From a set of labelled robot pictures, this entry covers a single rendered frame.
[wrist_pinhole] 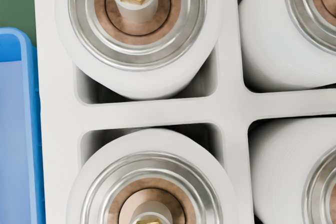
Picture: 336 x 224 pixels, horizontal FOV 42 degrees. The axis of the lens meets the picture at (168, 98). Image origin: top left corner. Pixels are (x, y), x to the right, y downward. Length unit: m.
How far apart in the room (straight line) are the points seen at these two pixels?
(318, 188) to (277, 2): 0.10
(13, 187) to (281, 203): 0.33
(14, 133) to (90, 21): 0.29
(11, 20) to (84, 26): 0.29
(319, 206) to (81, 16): 0.16
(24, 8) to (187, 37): 0.32
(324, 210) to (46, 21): 0.22
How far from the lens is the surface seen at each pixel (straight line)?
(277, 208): 0.26
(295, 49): 0.26
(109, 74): 0.24
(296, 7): 0.25
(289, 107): 0.32
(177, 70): 0.24
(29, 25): 0.52
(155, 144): 0.24
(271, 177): 0.28
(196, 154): 0.24
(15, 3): 0.53
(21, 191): 0.52
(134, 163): 0.24
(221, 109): 0.31
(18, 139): 0.51
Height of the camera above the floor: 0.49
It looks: 87 degrees down
